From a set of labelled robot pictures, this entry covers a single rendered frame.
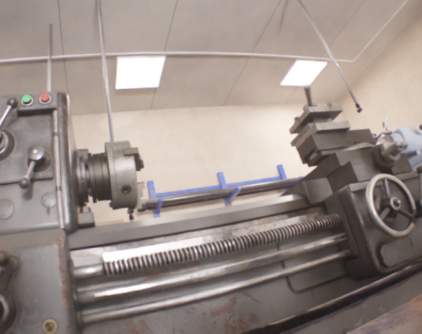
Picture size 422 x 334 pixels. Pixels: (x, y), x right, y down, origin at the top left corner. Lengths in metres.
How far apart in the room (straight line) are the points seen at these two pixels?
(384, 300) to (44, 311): 0.87
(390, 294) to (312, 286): 0.24
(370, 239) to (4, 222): 1.03
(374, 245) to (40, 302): 0.89
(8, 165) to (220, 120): 4.51
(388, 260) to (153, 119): 4.35
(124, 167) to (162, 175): 3.46
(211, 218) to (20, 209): 0.54
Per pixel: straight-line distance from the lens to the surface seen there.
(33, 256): 0.77
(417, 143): 2.08
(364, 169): 1.13
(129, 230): 0.92
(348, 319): 0.94
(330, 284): 1.13
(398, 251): 1.09
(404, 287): 1.10
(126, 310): 0.82
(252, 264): 0.90
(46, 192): 0.95
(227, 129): 5.20
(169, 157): 4.71
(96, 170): 1.15
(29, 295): 0.76
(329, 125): 1.24
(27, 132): 1.03
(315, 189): 1.15
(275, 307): 1.02
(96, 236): 0.92
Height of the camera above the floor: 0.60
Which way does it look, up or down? 22 degrees up
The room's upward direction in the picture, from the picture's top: 16 degrees counter-clockwise
